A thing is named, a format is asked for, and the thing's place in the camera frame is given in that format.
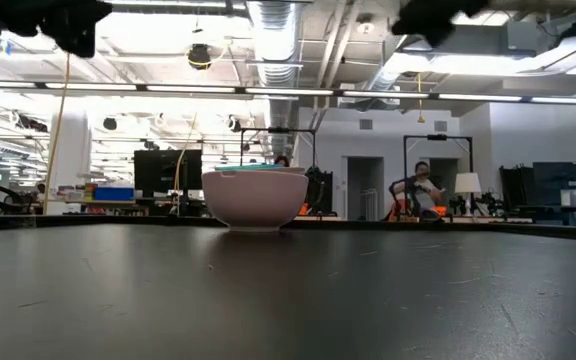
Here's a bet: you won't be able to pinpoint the white table lamp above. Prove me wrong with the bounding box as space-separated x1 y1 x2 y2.
454 172 483 217

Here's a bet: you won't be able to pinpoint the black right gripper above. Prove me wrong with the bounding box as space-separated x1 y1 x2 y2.
391 0 490 49

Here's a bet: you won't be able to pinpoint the black equipment stand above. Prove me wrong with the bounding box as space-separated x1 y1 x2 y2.
499 161 576 226

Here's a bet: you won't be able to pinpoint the long ceiling light strip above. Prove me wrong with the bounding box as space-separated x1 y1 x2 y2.
0 79 576 106

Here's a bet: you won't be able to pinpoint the black metal frame rig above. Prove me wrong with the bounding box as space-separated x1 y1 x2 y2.
402 133 474 201

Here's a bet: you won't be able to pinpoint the silver ribbed ventilation duct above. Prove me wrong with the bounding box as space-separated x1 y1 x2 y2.
246 0 303 156

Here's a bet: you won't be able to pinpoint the black monitor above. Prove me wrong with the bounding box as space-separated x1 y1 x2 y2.
133 149 203 199

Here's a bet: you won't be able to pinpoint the short yellow hanging cord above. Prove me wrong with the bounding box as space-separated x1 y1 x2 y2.
415 72 426 124

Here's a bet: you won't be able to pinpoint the blue plastic bowl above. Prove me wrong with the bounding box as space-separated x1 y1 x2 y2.
213 163 297 173

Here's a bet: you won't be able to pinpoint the blue storage bin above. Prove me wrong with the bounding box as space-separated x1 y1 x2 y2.
94 186 135 202

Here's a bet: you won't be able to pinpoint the black ceiling dome camera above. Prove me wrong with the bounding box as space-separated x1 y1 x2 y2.
187 43 213 71

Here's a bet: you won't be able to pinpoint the pink ceramic bowl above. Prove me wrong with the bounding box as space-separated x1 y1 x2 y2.
201 169 310 233

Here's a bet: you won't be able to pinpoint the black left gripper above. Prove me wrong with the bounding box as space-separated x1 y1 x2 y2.
40 0 114 59

